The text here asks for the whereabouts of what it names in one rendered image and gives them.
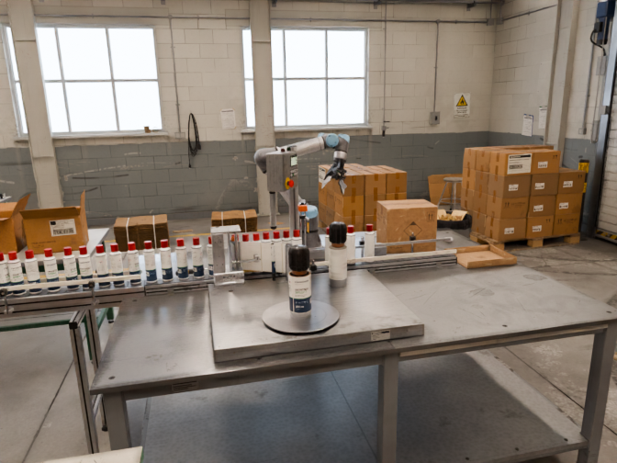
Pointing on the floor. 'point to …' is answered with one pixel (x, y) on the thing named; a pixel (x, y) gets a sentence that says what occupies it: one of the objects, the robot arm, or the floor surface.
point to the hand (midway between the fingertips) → (331, 192)
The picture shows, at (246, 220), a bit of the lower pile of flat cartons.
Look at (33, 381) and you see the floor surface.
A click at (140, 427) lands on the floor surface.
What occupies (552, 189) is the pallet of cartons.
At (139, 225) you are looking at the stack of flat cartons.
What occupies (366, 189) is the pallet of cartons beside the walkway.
